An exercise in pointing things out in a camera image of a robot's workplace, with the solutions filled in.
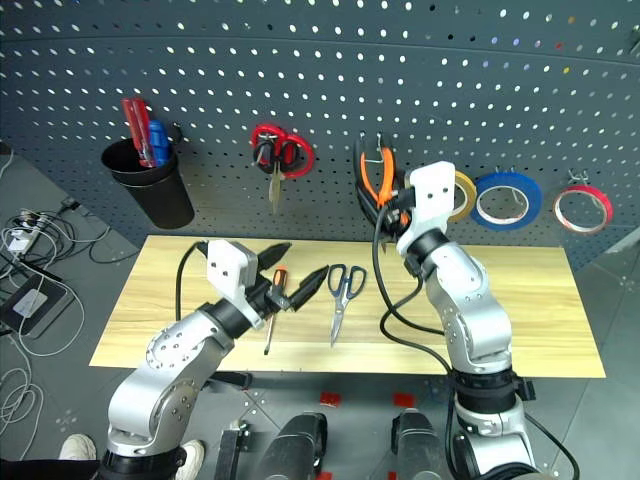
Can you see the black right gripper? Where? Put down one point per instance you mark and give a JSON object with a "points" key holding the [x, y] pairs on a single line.
{"points": [[401, 210]]}

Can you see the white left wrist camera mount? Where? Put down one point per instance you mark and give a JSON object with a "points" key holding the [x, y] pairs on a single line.
{"points": [[229, 265]]}

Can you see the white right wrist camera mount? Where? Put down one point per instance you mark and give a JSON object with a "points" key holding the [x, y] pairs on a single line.
{"points": [[434, 197]]}

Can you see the black box with white label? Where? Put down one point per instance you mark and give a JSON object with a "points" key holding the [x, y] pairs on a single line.
{"points": [[35, 307]]}

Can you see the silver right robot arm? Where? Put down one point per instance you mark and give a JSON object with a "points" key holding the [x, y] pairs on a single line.
{"points": [[470, 310]]}

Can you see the dark grey perforated pegboard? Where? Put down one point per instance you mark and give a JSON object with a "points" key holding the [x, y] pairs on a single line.
{"points": [[320, 75]]}

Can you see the black metal frame post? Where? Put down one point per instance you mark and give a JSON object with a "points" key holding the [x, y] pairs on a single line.
{"points": [[230, 452]]}

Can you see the blue tape roll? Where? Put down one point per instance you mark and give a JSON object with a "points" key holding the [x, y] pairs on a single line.
{"points": [[530, 192]]}

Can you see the black ringed small scissors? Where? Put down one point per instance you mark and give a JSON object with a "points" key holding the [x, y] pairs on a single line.
{"points": [[262, 156]]}

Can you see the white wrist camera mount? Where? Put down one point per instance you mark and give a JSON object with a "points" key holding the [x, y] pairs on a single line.
{"points": [[434, 197], [229, 265]]}

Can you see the white shoe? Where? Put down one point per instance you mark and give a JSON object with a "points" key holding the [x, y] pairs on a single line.
{"points": [[77, 447], [192, 457]]}

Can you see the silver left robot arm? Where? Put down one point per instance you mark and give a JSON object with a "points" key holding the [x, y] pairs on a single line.
{"points": [[165, 380]]}

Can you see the black metal table bracket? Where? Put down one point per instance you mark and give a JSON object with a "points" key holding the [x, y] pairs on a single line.
{"points": [[230, 381]]}

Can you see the yellow tape roll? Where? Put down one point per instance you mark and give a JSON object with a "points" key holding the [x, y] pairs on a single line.
{"points": [[467, 192]]}

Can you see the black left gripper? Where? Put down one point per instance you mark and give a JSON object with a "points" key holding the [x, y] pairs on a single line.
{"points": [[272, 300]]}

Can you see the black cup holder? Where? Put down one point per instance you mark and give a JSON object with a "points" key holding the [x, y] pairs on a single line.
{"points": [[155, 192]]}

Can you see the red tape roll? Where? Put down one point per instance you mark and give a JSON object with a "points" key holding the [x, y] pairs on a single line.
{"points": [[600, 200]]}

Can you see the metal peg hook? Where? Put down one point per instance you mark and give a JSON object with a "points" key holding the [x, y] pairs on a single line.
{"points": [[578, 177], [371, 159], [504, 172]]}

